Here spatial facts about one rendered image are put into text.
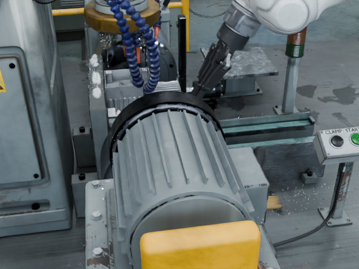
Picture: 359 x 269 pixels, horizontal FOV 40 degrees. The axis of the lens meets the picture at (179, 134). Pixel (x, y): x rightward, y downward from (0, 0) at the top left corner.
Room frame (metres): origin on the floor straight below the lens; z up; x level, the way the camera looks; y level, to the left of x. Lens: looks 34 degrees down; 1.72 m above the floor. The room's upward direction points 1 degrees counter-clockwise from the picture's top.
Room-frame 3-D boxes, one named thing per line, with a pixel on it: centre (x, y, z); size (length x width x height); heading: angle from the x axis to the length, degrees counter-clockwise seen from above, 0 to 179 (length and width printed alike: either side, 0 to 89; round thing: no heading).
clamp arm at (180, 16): (1.30, -0.01, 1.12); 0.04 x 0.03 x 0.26; 99
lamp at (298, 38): (1.53, -0.39, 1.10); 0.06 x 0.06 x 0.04
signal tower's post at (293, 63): (1.53, -0.39, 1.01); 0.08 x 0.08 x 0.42; 9
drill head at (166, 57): (1.48, 0.15, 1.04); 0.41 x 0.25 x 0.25; 9
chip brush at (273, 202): (1.03, -0.18, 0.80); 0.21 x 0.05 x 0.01; 95
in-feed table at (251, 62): (1.74, -0.23, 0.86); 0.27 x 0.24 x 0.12; 9
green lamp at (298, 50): (1.53, -0.39, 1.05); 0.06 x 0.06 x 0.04
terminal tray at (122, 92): (1.14, 0.13, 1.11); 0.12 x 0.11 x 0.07; 98
